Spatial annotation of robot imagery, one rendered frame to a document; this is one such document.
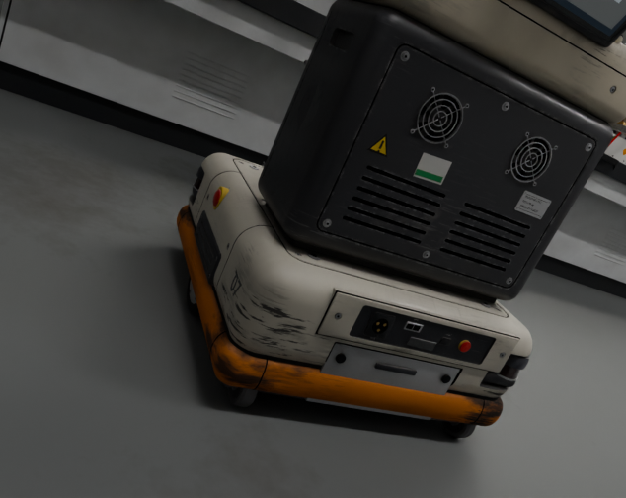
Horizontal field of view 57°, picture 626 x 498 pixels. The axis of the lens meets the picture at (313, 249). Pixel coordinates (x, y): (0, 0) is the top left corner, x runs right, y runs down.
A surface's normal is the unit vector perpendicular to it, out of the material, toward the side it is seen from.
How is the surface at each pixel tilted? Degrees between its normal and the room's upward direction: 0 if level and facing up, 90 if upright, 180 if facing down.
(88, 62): 90
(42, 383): 0
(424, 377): 90
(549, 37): 90
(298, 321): 90
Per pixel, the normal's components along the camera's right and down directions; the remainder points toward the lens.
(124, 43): 0.30, 0.44
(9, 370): 0.40, -0.86
